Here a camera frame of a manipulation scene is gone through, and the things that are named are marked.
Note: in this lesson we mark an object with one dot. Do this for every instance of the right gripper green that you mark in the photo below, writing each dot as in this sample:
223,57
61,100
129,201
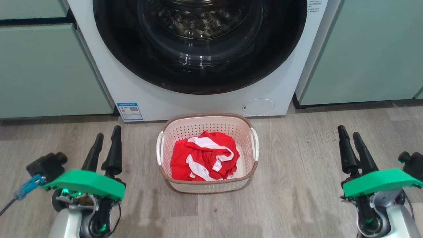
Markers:
380,181

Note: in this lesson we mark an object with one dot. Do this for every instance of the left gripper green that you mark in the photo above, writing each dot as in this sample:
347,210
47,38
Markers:
86,181

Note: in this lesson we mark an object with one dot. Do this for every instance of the washing machine glass door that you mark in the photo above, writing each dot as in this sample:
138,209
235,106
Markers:
132,66

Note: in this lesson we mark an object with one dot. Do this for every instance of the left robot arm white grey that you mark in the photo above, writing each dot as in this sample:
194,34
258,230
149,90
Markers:
66,224

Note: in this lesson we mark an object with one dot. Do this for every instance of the white front-load washing machine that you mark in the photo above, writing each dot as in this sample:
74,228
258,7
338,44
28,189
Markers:
148,99

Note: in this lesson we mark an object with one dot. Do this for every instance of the blue energy label sticker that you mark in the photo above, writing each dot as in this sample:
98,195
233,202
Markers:
129,111

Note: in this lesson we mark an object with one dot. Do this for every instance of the cream perforated laundry basket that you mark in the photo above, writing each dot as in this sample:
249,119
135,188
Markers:
201,186

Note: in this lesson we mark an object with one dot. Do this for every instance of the large green cabinet drawer front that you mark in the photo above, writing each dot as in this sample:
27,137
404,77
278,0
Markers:
43,72

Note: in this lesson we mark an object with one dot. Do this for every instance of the green cabinet at right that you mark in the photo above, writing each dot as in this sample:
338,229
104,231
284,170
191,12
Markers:
363,49

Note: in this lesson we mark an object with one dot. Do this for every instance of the round white filter cover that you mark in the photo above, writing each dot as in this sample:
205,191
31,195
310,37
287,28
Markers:
258,107

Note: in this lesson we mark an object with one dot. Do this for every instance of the small green cabinet drawer front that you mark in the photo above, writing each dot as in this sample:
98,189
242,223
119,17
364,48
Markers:
29,8

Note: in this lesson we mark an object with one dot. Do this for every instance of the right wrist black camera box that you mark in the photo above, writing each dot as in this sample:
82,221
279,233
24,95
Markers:
414,167

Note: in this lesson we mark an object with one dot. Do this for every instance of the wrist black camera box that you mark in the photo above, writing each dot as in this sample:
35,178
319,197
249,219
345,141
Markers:
46,167
414,167

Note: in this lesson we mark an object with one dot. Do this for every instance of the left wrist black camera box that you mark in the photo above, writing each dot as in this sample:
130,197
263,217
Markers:
46,167

